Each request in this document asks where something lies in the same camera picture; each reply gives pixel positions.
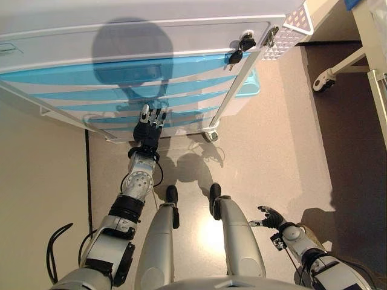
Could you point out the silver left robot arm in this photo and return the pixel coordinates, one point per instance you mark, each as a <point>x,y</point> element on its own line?
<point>137,181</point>

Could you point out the white perforated side basket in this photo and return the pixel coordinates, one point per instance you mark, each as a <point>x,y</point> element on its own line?
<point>287,39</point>

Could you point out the blue tape patch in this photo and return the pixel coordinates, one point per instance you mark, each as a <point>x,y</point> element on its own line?
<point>353,3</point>

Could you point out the silver right robot leg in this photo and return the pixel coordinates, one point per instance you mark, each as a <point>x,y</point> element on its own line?
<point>239,235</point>

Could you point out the white medical cart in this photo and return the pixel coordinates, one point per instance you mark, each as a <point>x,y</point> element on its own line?
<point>181,36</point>

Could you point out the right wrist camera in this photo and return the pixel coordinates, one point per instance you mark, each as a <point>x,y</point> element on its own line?
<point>277,241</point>

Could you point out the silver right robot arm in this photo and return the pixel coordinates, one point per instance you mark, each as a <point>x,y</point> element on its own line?
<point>329,266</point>

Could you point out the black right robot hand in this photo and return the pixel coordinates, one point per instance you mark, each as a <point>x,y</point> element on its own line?
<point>273,220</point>

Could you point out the metal cart latch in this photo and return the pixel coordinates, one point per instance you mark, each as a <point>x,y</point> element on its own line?
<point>270,36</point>

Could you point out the white bed caster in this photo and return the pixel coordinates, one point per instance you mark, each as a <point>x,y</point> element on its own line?
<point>322,83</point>

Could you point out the white bed sheet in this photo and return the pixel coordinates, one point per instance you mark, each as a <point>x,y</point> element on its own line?
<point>379,15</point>

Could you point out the white hospital bed frame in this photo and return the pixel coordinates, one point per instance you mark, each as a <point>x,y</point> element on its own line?
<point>364,33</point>

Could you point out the white bin with blue lid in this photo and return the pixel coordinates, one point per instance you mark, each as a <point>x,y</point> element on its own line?
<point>248,86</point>

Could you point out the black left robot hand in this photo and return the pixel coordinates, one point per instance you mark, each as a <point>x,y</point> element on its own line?
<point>146,131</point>

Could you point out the white cart caster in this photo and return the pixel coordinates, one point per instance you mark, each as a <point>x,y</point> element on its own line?
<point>212,135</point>

